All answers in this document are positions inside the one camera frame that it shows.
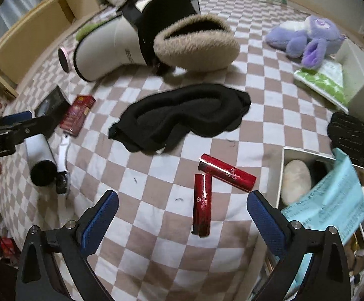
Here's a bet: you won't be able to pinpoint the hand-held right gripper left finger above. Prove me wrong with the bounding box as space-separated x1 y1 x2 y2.
15 189 120 301

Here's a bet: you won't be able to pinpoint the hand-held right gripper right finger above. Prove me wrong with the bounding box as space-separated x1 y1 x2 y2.
247 190 353 301

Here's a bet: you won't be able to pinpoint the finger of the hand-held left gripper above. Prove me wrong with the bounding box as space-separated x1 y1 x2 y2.
0 110 55 142

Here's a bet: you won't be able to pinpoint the small black box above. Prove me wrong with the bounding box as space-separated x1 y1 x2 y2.
34 86 70 120

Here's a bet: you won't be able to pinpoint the white shallow box container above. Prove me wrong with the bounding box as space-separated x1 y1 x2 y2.
276 146 364 301

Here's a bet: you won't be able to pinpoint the red lipstick tube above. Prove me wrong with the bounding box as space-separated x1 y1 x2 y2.
198 153 257 193
191 173 213 238

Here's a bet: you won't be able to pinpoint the white bottle black cap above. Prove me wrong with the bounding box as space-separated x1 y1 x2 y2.
23 133 57 188

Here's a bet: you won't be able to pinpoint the small red box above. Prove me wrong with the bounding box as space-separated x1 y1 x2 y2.
59 95 96 137

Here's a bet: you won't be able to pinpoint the beige round pouch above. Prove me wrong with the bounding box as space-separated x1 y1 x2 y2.
280 160 312 206

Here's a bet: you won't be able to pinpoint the light blue wet wipes pack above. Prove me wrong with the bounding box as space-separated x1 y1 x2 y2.
280 147 364 301

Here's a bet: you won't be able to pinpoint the pink round mirror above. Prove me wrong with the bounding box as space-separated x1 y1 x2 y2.
58 46 72 73

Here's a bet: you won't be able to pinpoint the green plush item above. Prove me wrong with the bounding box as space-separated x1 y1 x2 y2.
75 21 100 42

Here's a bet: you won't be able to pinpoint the white black fur-lined boot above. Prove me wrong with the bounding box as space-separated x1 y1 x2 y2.
73 0 241 82

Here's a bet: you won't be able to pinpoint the black gloves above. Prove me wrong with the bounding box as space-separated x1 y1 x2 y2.
327 111 364 174

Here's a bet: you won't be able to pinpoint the black sleep mask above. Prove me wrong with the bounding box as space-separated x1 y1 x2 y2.
108 83 252 154

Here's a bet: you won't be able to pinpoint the green dotted tissue pack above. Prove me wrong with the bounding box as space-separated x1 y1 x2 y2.
293 59 350 114

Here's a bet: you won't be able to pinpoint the white empty cardboard box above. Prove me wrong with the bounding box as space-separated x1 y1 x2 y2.
335 39 364 114

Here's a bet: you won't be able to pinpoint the purple plush toy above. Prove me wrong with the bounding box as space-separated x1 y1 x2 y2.
265 15 347 69

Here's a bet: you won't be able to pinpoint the wooden bed frame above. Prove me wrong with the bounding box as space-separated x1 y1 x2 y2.
0 0 100 101

